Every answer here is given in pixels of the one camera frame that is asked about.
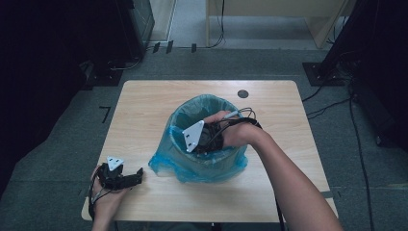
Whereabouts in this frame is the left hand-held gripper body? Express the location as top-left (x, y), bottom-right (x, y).
top-left (96, 156), bottom-right (129, 191)

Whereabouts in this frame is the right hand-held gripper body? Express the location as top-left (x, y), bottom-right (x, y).
top-left (182, 119), bottom-right (224, 154)

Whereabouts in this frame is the blue plastic bag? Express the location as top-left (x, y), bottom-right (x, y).
top-left (147, 93), bottom-right (249, 184)

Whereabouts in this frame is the person's left hand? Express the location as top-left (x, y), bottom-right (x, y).
top-left (90, 165), bottom-right (129, 222)

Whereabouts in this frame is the black curtain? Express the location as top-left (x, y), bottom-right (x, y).
top-left (320, 0), bottom-right (408, 152)
top-left (0, 0), bottom-right (129, 196)

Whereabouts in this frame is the black cabinet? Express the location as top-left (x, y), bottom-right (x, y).
top-left (115, 0), bottom-right (156, 62)

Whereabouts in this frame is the light wooden desk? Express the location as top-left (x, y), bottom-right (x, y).
top-left (205, 0), bottom-right (357, 50)

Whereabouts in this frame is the left hand-held gripper cable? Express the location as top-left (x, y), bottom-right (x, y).
top-left (88, 174), bottom-right (112, 222)

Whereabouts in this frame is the hand-held gripper cable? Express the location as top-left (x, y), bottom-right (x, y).
top-left (88, 174), bottom-right (112, 222)
top-left (208, 107), bottom-right (287, 231)

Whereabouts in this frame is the right hand-held gripper cable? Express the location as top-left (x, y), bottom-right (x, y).
top-left (208, 107), bottom-right (287, 231)

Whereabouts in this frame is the black stand base plate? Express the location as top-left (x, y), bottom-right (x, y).
top-left (80, 61), bottom-right (124, 88)
top-left (302, 62), bottom-right (346, 87)

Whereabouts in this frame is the black looped floor cable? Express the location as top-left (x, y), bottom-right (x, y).
top-left (107, 56), bottom-right (142, 72)

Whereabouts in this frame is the black hanging desk cable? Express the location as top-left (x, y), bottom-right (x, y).
top-left (207, 0), bottom-right (226, 49)

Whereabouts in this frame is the long black floor cable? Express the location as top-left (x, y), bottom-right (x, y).
top-left (347, 83), bottom-right (375, 231)

